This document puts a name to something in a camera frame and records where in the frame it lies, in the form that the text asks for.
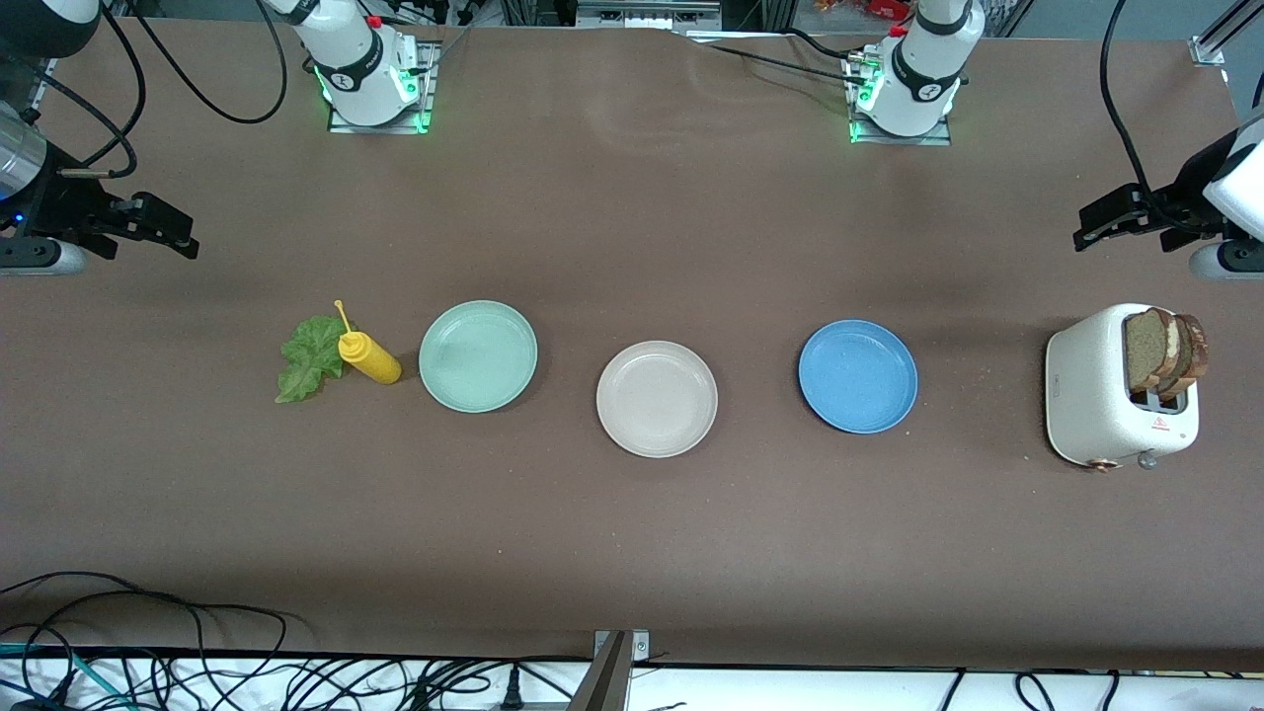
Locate brown bread slice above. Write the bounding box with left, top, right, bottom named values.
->
left=1123, top=307, right=1183, bottom=394
left=1175, top=314, right=1210, bottom=401

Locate green lettuce leaf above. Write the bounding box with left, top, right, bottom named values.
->
left=275, top=314, right=347, bottom=404

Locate yellow squeeze bottle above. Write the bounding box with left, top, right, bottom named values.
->
left=333, top=300, right=403, bottom=385

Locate blue plate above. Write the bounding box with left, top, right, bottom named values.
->
left=798, top=318, right=919, bottom=435

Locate mint green plate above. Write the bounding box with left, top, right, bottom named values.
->
left=418, top=299, right=539, bottom=414

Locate beige plate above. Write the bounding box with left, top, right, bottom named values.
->
left=595, top=340, right=719, bottom=459

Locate white toaster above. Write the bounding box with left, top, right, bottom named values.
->
left=1045, top=302, right=1201, bottom=473

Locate red orange object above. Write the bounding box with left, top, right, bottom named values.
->
left=815, top=0, right=914, bottom=23

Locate grey device box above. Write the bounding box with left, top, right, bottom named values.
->
left=576, top=0, right=722, bottom=31

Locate brown table mat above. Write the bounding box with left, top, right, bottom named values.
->
left=0, top=18, right=1264, bottom=672

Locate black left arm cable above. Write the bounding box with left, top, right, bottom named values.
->
left=1098, top=0, right=1196, bottom=238

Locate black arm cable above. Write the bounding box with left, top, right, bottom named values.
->
left=20, top=0, right=289, bottom=181
left=1098, top=0, right=1196, bottom=238

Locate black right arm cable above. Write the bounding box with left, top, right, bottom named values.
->
left=20, top=0, right=289, bottom=181

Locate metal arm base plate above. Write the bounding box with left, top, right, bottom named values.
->
left=847, top=49, right=954, bottom=147
left=326, top=39, right=437, bottom=135

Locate short black base cable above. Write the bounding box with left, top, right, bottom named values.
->
left=785, top=28, right=860, bottom=62

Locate long black base cable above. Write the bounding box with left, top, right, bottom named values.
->
left=681, top=30, right=870, bottom=85

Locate black looping cable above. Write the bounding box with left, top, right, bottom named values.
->
left=0, top=571, right=289, bottom=658

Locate teal cable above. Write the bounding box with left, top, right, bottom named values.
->
left=0, top=642, right=134, bottom=711

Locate aluminium post with bracket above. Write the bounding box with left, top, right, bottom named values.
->
left=568, top=630, right=651, bottom=711

